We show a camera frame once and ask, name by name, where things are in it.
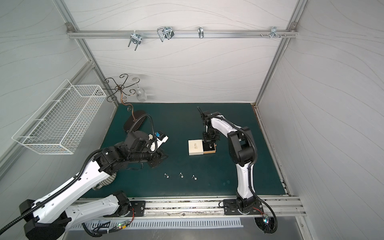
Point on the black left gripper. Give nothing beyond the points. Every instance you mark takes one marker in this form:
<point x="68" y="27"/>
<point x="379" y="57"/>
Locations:
<point x="154" y="158"/>

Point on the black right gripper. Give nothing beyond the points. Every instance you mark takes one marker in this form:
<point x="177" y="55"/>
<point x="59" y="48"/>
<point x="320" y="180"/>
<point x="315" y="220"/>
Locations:
<point x="210" y="141"/>

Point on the cream drawer jewelry box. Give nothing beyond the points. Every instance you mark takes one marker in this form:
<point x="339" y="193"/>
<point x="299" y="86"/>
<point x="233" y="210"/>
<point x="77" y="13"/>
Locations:
<point x="201" y="147"/>

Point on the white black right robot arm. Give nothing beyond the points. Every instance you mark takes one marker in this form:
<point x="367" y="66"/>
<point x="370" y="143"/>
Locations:
<point x="243" y="152"/>

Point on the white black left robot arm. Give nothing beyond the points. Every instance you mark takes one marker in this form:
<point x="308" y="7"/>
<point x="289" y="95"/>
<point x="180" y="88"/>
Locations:
<point x="49" y="217"/>

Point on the black metal jewelry stand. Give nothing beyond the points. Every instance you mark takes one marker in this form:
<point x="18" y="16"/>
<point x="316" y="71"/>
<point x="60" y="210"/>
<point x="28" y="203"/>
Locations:
<point x="136" y="119"/>

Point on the green table mat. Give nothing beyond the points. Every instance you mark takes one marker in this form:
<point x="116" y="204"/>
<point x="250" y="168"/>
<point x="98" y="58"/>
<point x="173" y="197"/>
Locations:
<point x="216" y="173"/>

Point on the green striped mug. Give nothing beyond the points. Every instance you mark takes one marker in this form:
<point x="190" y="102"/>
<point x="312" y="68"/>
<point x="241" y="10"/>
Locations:
<point x="105" y="182"/>

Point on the clear glass cup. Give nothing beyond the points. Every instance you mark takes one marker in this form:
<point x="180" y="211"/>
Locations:
<point x="140" y="92"/>

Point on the metal clamp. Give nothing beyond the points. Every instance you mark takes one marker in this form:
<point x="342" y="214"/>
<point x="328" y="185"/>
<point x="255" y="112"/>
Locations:
<point x="135" y="40"/>
<point x="274" y="34"/>
<point x="165" y="33"/>
<point x="201" y="32"/>

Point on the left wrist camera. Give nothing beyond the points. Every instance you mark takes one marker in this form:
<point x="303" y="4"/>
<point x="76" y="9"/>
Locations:
<point x="160" y="139"/>

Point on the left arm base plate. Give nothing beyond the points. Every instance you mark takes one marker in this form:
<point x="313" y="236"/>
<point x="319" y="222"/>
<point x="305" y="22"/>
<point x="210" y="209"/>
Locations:
<point x="136" y="208"/>

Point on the aluminium front rail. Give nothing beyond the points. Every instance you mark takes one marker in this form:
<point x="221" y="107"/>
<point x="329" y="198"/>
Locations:
<point x="210" y="207"/>

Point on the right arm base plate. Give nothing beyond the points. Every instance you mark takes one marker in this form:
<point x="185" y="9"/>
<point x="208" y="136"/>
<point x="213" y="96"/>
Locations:
<point x="231" y="208"/>

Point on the white wire basket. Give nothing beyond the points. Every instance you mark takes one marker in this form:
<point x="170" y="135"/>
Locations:
<point x="59" y="124"/>

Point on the white vented cable duct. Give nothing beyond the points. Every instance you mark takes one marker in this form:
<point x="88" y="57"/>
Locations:
<point x="152" y="224"/>

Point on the aluminium crossbar rail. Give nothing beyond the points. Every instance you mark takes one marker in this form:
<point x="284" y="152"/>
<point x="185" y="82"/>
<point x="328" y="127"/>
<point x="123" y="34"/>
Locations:
<point x="179" y="34"/>

